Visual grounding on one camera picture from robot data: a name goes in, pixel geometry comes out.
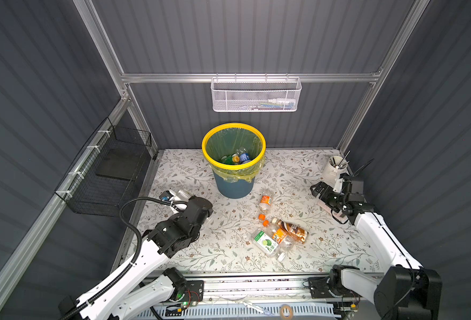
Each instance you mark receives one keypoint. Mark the orange cap clear bottle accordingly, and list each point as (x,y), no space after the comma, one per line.
(262,218)

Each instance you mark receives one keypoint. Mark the white cup with tools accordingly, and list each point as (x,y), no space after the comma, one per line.
(336,165)

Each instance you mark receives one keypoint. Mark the tape roll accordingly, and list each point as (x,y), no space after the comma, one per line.
(286,312)

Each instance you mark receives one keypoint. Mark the black wire side basket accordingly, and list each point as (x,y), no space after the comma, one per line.
(111,173)

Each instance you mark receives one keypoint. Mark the orange label bottle near lime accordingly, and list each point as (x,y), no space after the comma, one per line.
(280,235)

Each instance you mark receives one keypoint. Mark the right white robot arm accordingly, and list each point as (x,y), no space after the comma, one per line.
(407,290)

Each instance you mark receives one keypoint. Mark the white tube in basket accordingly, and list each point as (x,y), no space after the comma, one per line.
(280,103)

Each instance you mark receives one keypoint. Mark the lime label clear bottle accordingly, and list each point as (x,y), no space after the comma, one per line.
(267,245)

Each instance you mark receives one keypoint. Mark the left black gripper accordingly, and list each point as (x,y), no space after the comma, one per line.
(191,199)

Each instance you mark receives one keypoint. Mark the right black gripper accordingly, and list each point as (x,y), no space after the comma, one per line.
(324,196)

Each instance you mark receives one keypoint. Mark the brown tea bottle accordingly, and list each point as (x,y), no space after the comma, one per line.
(295,231)

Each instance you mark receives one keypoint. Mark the white wire wall basket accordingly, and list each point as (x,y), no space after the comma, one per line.
(246,95)

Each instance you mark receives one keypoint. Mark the green plastic bottle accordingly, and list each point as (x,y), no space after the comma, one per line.
(230,160)

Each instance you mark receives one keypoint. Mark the teal bin yellow rim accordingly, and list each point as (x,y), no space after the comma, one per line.
(234,181)

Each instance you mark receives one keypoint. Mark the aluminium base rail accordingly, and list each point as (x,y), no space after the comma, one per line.
(251,286)

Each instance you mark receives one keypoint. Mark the orange label small bottle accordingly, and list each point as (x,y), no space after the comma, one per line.
(266,201)

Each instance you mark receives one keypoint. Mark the blue label water bottle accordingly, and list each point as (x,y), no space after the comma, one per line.
(244,156)

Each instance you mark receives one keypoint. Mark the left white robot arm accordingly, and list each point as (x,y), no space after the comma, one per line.
(153,249)

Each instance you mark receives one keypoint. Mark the clear crushed bottle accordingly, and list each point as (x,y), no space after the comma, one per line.
(180,196)

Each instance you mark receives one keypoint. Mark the floral table mat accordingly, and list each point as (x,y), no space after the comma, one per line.
(225,244)

